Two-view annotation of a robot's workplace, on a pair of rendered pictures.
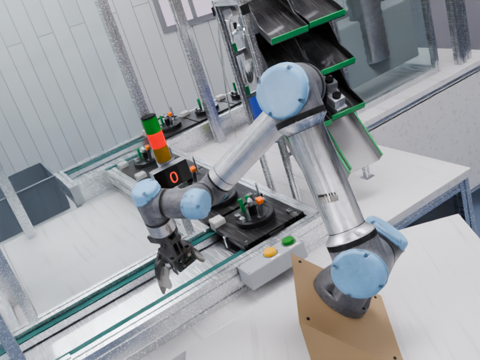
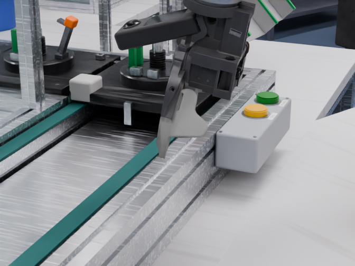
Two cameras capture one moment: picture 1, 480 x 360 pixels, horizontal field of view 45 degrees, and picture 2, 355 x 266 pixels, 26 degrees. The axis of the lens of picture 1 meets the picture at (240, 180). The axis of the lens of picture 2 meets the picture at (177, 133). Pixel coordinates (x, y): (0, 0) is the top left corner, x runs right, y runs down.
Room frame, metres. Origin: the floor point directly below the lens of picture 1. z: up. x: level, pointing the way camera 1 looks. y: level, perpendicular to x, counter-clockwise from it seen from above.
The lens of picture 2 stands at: (0.76, 0.91, 1.40)
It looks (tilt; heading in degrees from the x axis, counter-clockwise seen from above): 22 degrees down; 316
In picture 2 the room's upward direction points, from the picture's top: straight up
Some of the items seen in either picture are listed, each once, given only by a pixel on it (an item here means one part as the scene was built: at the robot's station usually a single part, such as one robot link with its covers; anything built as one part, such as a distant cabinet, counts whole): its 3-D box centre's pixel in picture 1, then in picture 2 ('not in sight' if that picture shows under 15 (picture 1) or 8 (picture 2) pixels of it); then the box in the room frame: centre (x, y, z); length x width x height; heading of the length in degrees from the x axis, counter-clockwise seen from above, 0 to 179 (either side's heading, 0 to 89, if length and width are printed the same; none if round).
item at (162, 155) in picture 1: (161, 153); not in sight; (1.79, 0.21, 1.29); 0.05 x 0.05 x 0.05
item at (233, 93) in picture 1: (240, 86); not in sight; (3.30, -0.17, 1.01); 0.24 x 0.24 x 0.13; 24
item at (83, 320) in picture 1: (182, 273); (67, 168); (1.66, 0.27, 0.91); 0.84 x 0.28 x 0.10; 114
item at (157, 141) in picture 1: (156, 138); not in sight; (1.79, 0.21, 1.34); 0.05 x 0.05 x 0.05
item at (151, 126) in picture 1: (151, 124); not in sight; (1.79, 0.21, 1.39); 0.05 x 0.05 x 0.05
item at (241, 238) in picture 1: (256, 220); (157, 84); (1.76, -0.01, 0.96); 0.24 x 0.24 x 0.02; 24
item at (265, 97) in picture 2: (288, 241); (267, 100); (1.56, -0.08, 0.96); 0.04 x 0.04 x 0.02
